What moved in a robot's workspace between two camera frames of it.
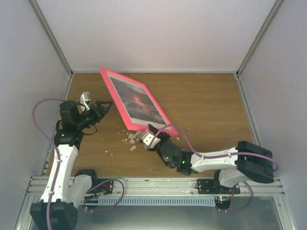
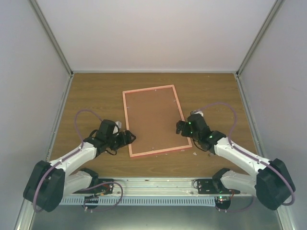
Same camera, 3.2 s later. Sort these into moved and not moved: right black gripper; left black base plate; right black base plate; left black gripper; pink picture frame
Moved: pink picture frame; right black gripper; left black gripper
Not moved: right black base plate; left black base plate
